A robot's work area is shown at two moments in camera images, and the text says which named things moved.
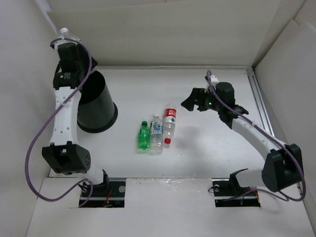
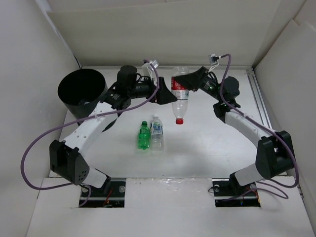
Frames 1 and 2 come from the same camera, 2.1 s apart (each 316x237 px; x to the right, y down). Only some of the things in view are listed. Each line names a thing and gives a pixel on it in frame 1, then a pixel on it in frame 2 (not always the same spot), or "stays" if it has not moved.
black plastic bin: x=97 y=110 stays
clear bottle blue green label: x=156 y=136 stays
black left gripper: x=84 y=55 → x=164 y=96
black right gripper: x=196 y=94 → x=193 y=81
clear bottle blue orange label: x=64 y=33 → x=84 y=102
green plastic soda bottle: x=144 y=136 stays
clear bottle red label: x=169 y=122 → x=180 y=106
